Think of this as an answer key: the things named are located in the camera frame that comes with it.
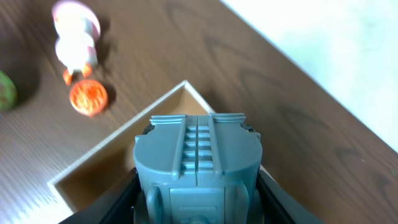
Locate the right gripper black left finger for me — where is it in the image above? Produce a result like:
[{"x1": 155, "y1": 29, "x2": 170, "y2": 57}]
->
[{"x1": 60, "y1": 168, "x2": 140, "y2": 224}]

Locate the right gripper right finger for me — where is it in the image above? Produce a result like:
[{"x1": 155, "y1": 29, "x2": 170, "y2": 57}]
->
[{"x1": 256, "y1": 169, "x2": 323, "y2": 224}]

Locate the yellow grey toy truck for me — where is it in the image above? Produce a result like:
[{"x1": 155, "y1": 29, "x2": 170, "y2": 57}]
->
[{"x1": 133, "y1": 113, "x2": 264, "y2": 223}]

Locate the green patterned ball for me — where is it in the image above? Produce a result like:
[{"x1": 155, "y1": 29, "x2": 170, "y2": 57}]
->
[{"x1": 1, "y1": 71, "x2": 17, "y2": 111}]

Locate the white pink duck toy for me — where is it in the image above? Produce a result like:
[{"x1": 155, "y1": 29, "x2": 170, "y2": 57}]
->
[{"x1": 52, "y1": 1, "x2": 101, "y2": 85}]

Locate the white cardboard box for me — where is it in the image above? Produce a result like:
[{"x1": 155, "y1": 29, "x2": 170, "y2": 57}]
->
[{"x1": 47, "y1": 79, "x2": 274, "y2": 215}]

